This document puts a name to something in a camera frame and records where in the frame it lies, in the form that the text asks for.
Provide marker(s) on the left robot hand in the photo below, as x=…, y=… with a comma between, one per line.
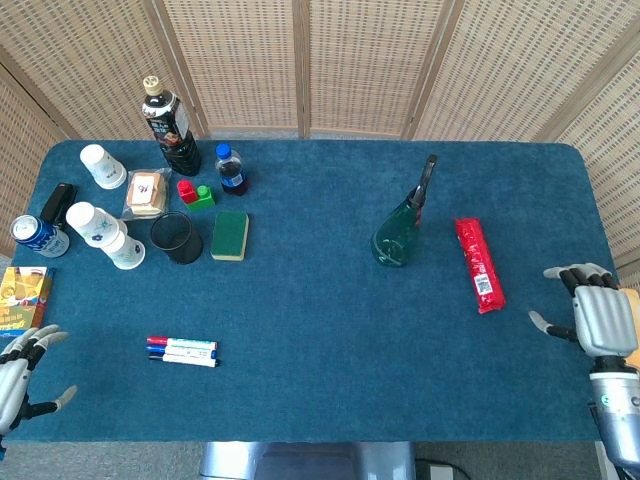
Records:
x=12, y=385

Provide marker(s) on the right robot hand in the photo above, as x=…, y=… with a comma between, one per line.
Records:
x=605, y=320

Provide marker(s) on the green spray bottle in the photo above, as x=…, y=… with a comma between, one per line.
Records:
x=395, y=235

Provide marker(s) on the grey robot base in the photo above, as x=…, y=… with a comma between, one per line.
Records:
x=300, y=462

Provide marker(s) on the large dark drink bottle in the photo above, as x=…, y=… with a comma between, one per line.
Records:
x=172, y=135

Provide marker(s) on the small cola bottle blue cap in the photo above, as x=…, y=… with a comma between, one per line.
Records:
x=231, y=172

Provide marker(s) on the yellow plush toy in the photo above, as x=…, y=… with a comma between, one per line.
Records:
x=632, y=295

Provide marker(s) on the yellow cardboard box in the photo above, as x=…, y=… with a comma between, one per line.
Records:
x=22, y=300

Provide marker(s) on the red snack packet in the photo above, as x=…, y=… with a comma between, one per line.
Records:
x=477, y=260

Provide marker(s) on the blue drink can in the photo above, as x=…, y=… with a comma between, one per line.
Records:
x=42, y=240

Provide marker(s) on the black whiteboard marker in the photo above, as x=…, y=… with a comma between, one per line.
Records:
x=185, y=359

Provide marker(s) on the blue whiteboard marker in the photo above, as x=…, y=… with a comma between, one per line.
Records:
x=185, y=351

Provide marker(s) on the red whiteboard marker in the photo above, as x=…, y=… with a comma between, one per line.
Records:
x=185, y=342

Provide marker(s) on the black stapler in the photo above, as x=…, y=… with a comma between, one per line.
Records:
x=59, y=202

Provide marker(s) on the black mesh pen holder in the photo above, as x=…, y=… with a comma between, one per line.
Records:
x=182, y=250

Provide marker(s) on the grey box on floor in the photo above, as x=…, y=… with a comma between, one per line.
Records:
x=440, y=472

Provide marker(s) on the packaged bread slices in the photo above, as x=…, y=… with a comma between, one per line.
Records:
x=145, y=192

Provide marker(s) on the white paper cup stack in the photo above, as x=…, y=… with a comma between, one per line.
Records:
x=102, y=166

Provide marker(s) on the red building block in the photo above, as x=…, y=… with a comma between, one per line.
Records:
x=186, y=192

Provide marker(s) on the green and yellow sponge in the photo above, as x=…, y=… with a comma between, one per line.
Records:
x=230, y=235

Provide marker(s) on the green building block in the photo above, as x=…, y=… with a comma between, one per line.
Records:
x=204, y=199

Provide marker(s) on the blue tablecloth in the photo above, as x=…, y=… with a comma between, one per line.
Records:
x=300, y=300

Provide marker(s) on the wicker folding screen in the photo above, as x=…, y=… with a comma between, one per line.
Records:
x=370, y=65

